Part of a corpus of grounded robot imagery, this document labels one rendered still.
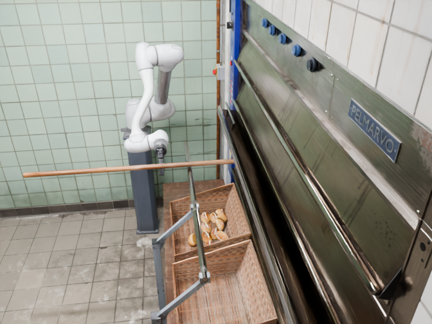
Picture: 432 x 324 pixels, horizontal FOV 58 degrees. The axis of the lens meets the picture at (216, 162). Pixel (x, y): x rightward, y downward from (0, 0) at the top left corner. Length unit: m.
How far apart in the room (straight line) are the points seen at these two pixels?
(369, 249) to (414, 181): 0.23
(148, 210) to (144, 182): 0.30
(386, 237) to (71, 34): 2.87
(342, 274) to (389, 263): 0.29
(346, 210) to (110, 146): 2.85
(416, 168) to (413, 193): 0.06
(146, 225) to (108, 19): 1.77
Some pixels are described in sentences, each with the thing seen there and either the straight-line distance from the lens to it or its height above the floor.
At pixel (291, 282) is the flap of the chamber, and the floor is 1.41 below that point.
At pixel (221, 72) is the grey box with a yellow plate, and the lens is 3.06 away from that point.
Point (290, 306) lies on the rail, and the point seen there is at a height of 1.43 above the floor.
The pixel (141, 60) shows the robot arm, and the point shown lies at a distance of 2.65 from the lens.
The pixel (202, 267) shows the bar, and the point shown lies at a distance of 1.72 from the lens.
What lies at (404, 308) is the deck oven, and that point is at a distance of 0.97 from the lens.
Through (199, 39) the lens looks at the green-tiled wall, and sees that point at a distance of 3.34.
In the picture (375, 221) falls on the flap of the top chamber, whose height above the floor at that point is 1.81.
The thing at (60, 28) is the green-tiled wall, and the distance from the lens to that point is 3.39.
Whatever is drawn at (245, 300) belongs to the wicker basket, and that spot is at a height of 0.61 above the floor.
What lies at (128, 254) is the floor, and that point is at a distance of 3.54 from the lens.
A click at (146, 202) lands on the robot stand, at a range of 3.49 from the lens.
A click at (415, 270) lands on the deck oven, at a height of 1.83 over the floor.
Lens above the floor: 2.41
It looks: 31 degrees down
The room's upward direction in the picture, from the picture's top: straight up
